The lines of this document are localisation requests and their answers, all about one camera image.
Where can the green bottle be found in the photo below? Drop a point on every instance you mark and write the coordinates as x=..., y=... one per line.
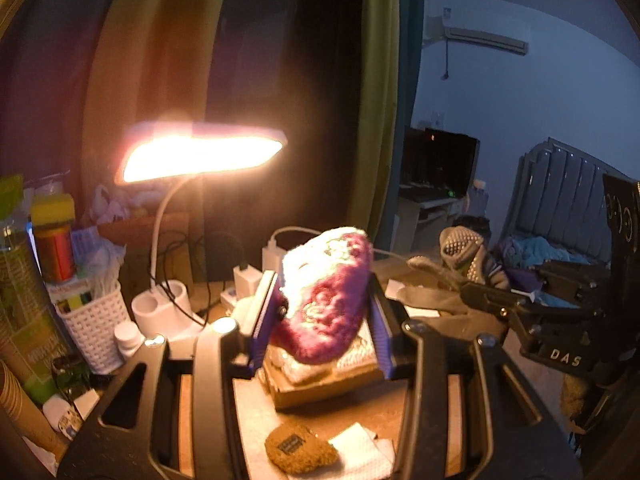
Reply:
x=25, y=300

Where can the white air conditioner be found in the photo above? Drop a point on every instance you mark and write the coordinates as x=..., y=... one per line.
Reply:
x=480, y=35

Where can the blue printed blanket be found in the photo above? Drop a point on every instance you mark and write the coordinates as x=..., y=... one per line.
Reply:
x=545, y=255

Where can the grey dotted sock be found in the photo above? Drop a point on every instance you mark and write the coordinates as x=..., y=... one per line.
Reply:
x=457, y=252

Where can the white power strip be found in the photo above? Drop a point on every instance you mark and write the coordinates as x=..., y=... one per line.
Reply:
x=232, y=299

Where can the red jar with yellow lid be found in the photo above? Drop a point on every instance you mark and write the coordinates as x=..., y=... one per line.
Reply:
x=54, y=245

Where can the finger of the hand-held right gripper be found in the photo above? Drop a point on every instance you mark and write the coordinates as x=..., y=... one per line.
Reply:
x=495, y=297
x=575, y=280

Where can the white woven basket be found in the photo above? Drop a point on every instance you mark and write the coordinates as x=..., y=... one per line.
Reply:
x=95, y=330

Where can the cardboard box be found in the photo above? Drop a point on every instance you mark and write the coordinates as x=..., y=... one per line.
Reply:
x=320, y=392

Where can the white pill bottle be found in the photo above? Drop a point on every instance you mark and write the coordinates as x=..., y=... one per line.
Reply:
x=129, y=340

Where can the white tissue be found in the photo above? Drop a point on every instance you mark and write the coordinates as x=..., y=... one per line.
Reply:
x=360, y=455

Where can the black monitor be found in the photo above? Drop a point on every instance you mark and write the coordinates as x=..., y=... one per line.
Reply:
x=452, y=162
x=414, y=157

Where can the white desk lamp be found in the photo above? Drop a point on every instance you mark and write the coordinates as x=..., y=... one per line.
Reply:
x=165, y=315

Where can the blue and yellow curtain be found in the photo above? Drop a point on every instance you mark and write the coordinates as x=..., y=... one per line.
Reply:
x=125, y=60
x=385, y=110

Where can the brown plush pad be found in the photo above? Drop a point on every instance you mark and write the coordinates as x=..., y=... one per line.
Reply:
x=300, y=452

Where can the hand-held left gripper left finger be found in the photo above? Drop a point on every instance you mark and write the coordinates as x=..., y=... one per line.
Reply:
x=265, y=320

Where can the white plastic bag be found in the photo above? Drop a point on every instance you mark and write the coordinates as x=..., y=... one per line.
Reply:
x=112, y=205

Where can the brown carton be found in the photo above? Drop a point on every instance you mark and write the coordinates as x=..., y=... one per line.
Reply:
x=140, y=250

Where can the small white charger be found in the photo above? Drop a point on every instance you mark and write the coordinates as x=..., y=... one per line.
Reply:
x=246, y=282

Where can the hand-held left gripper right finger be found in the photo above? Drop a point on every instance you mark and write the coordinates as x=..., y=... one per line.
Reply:
x=378, y=330

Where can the stack of paper cups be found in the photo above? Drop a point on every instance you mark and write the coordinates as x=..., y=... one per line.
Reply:
x=22, y=410

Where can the white computer desk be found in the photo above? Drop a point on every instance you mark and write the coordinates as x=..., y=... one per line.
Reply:
x=430, y=215

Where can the grey padded headboard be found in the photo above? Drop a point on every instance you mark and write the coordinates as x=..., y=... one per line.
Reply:
x=565, y=200

